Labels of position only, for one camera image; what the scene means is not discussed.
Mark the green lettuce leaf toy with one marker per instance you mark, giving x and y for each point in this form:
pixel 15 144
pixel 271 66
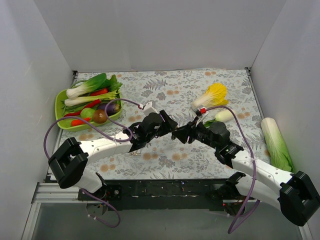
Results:
pixel 112 85

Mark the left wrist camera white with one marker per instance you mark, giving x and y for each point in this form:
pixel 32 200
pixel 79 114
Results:
pixel 149 107

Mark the brown onion toy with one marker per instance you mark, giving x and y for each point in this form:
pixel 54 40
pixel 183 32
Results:
pixel 99 116

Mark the celery stalk toy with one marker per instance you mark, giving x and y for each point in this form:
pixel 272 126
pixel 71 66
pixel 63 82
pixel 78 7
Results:
pixel 86 99

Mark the red chili pepper toy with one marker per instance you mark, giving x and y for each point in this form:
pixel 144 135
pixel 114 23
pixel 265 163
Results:
pixel 89 105

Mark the floral tablecloth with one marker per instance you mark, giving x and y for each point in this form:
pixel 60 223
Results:
pixel 174 92

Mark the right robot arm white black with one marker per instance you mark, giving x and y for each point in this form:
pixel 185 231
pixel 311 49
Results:
pixel 294 194

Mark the brass keys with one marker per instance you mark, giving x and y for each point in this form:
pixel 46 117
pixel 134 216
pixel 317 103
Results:
pixel 135 153

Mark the yellow napa cabbage toy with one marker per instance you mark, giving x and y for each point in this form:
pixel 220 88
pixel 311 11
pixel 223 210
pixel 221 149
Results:
pixel 215 95

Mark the orange carrot toy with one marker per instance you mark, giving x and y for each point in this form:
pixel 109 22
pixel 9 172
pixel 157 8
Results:
pixel 78 122

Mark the white radish toy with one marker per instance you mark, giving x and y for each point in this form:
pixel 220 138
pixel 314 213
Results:
pixel 222 116

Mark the green apple toy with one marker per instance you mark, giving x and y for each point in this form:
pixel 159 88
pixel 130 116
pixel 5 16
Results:
pixel 87 113

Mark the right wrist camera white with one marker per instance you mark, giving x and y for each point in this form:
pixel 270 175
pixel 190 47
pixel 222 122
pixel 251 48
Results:
pixel 201 113

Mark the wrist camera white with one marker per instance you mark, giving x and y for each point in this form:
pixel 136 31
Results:
pixel 149 107
pixel 201 113

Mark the bok choy toy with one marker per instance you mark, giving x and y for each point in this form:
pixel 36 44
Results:
pixel 88 86

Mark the purple eggplant toy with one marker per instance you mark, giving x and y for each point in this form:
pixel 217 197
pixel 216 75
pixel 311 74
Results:
pixel 111 109

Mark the large green white cabbage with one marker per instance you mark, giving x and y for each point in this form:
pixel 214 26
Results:
pixel 276 146

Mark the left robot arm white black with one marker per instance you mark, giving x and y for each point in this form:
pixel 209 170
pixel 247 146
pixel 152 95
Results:
pixel 69 161

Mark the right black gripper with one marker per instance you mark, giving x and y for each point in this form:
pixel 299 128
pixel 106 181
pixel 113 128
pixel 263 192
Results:
pixel 189 131

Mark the green plastic tray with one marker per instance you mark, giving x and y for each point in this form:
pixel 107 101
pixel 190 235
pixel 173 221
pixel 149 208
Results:
pixel 61 110

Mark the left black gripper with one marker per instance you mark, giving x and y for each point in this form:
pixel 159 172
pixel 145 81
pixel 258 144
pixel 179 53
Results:
pixel 165 122

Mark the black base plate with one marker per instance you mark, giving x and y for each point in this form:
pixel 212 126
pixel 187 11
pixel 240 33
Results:
pixel 169 194

